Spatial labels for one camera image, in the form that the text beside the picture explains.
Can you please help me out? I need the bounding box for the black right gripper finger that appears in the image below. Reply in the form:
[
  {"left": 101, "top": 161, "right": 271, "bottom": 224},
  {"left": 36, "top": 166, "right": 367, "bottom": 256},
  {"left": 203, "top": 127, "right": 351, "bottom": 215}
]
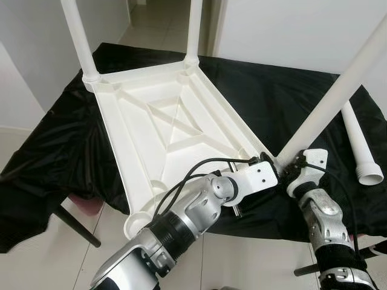
[{"left": 266, "top": 154, "right": 285, "bottom": 179}]

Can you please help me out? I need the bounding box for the white plastic table leg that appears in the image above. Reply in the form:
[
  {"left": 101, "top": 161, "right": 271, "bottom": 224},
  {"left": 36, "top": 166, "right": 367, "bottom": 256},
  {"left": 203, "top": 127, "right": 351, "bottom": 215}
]
[
  {"left": 184, "top": 0, "right": 203, "bottom": 66},
  {"left": 60, "top": 0, "right": 102, "bottom": 82},
  {"left": 275, "top": 15, "right": 387, "bottom": 167},
  {"left": 342, "top": 100, "right": 385, "bottom": 186}
]

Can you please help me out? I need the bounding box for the white plastic table top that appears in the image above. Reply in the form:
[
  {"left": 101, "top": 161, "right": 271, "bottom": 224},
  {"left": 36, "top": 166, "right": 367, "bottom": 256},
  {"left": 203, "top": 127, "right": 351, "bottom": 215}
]
[{"left": 82, "top": 57, "right": 280, "bottom": 237}]

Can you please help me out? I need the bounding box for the black table cloth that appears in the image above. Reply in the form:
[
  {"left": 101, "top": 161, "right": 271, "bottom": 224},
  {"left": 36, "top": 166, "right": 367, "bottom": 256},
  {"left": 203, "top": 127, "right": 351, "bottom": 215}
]
[{"left": 0, "top": 42, "right": 387, "bottom": 254}]

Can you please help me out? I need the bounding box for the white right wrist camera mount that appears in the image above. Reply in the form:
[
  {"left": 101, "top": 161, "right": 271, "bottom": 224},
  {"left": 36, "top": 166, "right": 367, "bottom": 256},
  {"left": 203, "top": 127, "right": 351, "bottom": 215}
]
[{"left": 287, "top": 148, "right": 329, "bottom": 199}]

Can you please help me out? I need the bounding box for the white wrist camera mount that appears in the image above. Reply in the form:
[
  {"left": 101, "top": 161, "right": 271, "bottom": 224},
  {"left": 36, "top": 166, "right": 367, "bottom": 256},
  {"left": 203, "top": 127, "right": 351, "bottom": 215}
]
[
  {"left": 229, "top": 158, "right": 279, "bottom": 199},
  {"left": 287, "top": 148, "right": 329, "bottom": 199}
]

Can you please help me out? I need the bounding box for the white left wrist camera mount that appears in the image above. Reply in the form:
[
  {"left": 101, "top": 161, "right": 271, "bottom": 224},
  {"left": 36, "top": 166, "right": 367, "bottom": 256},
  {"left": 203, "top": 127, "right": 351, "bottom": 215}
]
[{"left": 229, "top": 158, "right": 279, "bottom": 199}]

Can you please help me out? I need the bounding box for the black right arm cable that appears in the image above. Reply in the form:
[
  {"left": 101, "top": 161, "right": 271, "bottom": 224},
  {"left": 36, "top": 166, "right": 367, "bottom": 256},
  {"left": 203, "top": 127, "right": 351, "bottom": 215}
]
[{"left": 302, "top": 160, "right": 363, "bottom": 254}]

